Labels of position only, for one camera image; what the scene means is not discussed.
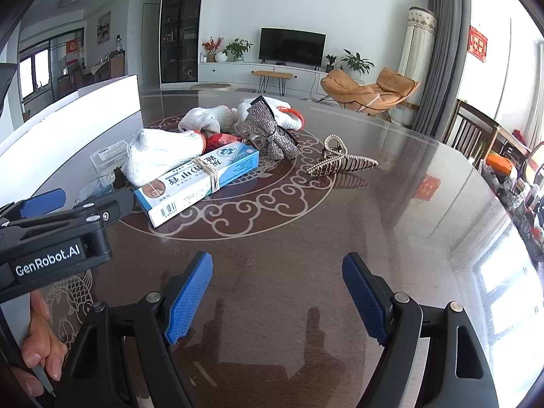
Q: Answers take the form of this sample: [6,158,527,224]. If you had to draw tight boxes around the white TV cabinet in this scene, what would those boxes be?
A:
[198,62,366,94]

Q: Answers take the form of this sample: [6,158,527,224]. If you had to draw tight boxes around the black television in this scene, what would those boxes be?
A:
[259,28,327,69]

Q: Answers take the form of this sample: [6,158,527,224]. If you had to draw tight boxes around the white glove orange cuff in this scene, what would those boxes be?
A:
[236,97,307,130]

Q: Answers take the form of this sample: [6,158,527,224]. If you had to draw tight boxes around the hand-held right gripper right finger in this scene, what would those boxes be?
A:
[342,252,500,408]

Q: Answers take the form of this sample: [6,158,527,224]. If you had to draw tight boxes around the framed wall painting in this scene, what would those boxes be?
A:
[97,11,112,45]

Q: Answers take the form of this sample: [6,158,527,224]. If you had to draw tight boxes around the covered floor air conditioner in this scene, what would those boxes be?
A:
[397,6,438,90]

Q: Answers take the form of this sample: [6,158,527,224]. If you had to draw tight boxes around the brown dining chair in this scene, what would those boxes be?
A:
[108,50,127,81]

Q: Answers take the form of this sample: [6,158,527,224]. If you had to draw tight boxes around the blue white medicine box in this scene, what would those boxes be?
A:
[134,142,260,228]

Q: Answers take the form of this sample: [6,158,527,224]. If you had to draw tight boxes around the clear plastic box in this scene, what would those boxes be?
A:
[90,139,132,171]

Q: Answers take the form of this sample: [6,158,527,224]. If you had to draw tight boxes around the dark glass display cabinet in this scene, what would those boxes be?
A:
[159,0,207,86]

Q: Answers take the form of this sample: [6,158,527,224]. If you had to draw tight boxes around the person's left hand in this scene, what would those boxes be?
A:
[11,291,68,398]

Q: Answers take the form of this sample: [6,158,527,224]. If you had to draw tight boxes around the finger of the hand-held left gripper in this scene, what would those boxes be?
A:
[0,189,67,227]
[72,187,138,226]

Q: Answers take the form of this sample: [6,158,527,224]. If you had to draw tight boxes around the rhinestone hair claw clip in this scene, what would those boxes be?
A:
[241,96,300,161]

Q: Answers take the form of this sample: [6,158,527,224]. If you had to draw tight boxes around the orange lounge chair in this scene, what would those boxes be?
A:
[320,67,421,124]

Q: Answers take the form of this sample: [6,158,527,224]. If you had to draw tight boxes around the orange bag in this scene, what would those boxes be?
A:
[484,154,517,175]

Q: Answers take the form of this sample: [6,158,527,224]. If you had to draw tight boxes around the large leafy potted plant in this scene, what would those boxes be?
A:
[340,49,375,75]

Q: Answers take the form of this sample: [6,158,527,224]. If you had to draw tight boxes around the green potted plant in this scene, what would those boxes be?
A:
[223,37,253,62]

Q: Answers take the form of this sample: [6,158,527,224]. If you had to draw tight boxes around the wooden bench hairpin legs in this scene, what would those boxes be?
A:
[252,70,294,96]

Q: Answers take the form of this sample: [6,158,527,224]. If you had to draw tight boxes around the dark wooden chair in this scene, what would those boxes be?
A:
[444,99,500,162]

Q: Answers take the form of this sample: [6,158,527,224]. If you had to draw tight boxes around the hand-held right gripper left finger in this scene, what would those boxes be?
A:
[55,252,213,408]

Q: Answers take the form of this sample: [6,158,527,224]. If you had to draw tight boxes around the red fabric piece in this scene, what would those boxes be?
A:
[204,132,243,151]

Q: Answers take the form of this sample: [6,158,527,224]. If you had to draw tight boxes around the grey curtain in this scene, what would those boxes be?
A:
[410,0,470,137]

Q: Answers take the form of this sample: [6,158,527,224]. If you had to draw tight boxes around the red flower arrangement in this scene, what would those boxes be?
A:
[202,36,224,63]

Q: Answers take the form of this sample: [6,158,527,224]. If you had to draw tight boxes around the red wall decoration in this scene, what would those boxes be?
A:
[468,25,489,64]

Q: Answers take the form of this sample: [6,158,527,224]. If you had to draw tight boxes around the pearl hair claw clip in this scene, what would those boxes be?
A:
[307,135,379,176]

